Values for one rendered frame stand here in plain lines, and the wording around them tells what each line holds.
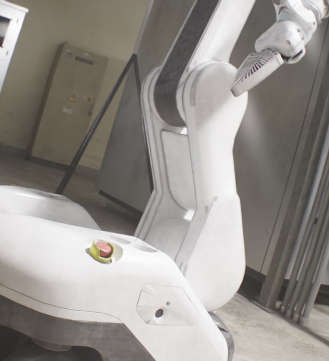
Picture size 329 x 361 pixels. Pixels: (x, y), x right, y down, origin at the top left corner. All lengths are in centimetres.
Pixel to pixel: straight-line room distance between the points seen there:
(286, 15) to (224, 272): 59
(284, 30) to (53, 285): 63
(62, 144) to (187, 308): 677
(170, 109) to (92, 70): 664
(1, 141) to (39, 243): 700
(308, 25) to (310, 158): 132
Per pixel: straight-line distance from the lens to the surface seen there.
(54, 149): 752
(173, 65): 109
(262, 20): 292
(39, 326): 76
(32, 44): 785
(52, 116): 748
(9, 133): 775
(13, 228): 80
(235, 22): 112
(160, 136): 115
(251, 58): 95
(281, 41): 93
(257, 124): 260
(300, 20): 98
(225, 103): 102
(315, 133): 226
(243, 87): 88
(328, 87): 230
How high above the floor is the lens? 51
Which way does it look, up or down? 1 degrees down
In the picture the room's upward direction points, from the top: 16 degrees clockwise
